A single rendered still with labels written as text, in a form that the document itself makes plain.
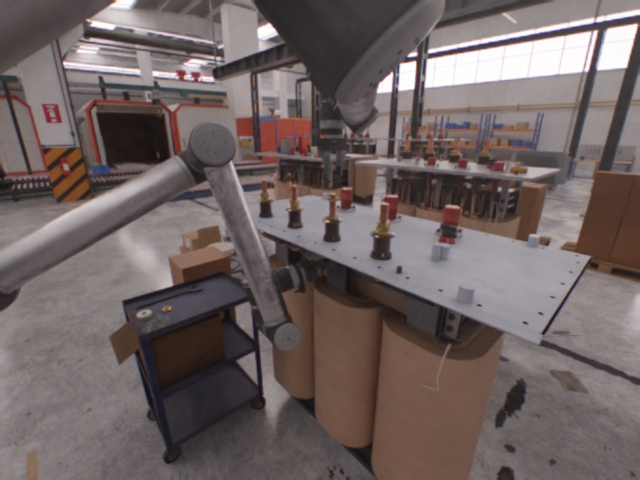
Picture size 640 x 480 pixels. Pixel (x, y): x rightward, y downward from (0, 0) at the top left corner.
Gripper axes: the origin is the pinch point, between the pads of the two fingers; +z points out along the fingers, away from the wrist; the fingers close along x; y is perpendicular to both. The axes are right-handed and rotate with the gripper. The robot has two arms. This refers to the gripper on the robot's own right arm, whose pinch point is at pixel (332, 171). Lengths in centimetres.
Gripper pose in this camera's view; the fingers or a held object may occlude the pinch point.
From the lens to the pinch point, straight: 129.6
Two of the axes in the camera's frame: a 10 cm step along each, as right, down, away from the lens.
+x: 6.1, -2.6, 7.5
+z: 0.0, 9.4, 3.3
